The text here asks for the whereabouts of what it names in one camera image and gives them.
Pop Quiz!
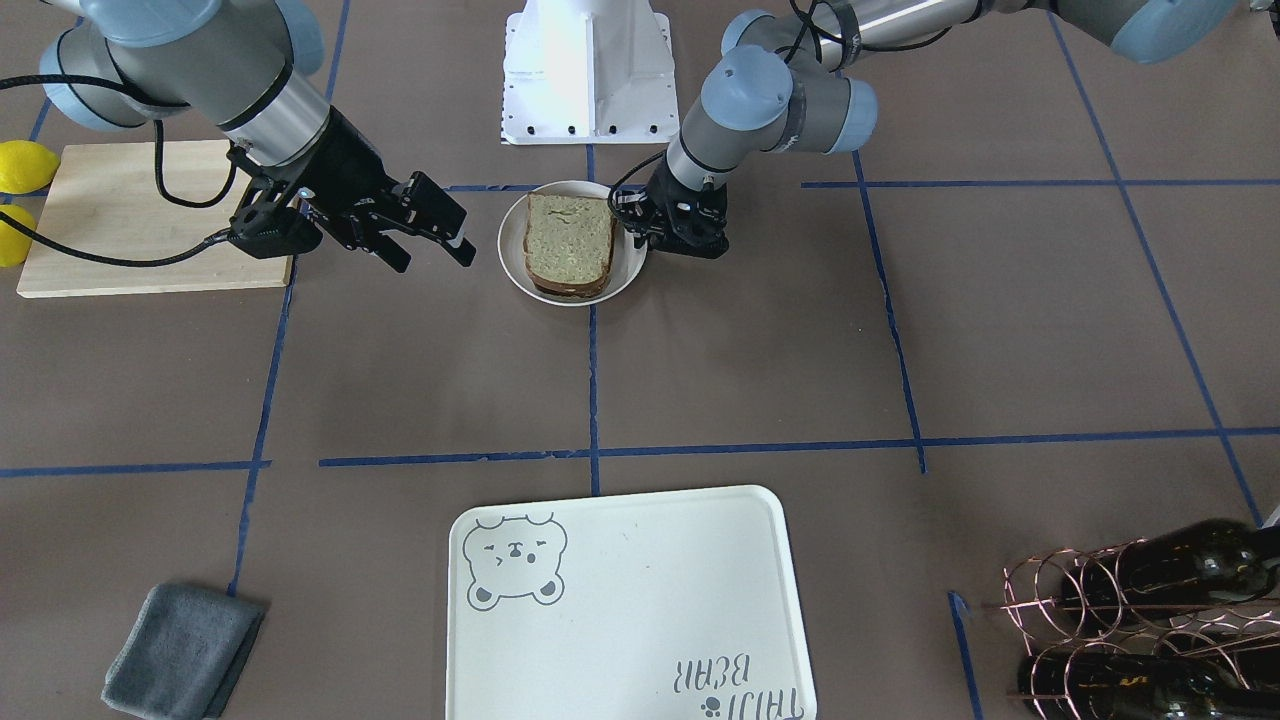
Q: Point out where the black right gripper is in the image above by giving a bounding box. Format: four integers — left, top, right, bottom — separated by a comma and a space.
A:
237, 108, 476, 273

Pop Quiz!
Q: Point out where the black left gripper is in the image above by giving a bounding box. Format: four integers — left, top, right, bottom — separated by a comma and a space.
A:
608, 160, 730, 259

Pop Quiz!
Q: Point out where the bread slice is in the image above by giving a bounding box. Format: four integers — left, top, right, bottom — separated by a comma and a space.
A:
524, 193, 614, 290
531, 275, 611, 301

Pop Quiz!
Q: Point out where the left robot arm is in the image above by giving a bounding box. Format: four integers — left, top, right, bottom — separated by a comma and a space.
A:
608, 1, 1233, 259

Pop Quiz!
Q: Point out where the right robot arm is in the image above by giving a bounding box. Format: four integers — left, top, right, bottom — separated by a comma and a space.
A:
3, 1, 476, 272

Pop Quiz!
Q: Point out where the cream bear serving tray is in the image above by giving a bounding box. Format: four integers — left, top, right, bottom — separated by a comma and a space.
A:
444, 486, 819, 719

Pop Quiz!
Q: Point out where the wooden cutting board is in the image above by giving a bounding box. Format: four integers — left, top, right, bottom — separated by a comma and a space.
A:
15, 142, 291, 299

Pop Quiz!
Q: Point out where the yellow lemon upper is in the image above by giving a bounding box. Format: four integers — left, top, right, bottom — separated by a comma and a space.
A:
1, 140, 61, 195

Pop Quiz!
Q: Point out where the yellow lemon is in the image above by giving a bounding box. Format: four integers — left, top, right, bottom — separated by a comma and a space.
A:
0, 204, 36, 268
1, 140, 61, 195

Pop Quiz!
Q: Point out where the yellow lemon lower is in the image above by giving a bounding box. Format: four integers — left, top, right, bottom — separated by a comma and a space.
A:
0, 204, 36, 268

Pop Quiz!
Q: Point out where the folded grey cloth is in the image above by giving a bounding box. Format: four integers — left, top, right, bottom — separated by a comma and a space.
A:
101, 583, 268, 719

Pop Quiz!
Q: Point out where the dark wine bottle lower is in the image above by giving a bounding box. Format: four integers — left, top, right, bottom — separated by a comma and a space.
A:
1016, 650, 1279, 719

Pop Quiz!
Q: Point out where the dark wine bottle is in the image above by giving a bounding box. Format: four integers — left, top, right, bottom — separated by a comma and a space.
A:
1059, 518, 1279, 632
1016, 650, 1279, 719

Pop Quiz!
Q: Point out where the dark wine bottle upper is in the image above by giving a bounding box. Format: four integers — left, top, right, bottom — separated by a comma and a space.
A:
1059, 518, 1279, 632

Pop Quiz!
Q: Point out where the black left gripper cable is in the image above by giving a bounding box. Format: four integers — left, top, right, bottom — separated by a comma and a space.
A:
605, 150, 669, 201

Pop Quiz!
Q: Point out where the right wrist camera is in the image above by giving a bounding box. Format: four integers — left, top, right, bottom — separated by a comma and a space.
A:
228, 200, 323, 260

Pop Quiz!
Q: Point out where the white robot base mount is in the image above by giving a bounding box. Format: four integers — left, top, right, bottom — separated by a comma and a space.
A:
500, 1, 678, 146

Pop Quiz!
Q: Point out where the copper wire bottle rack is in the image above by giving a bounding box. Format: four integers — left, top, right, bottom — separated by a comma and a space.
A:
1001, 521, 1277, 719

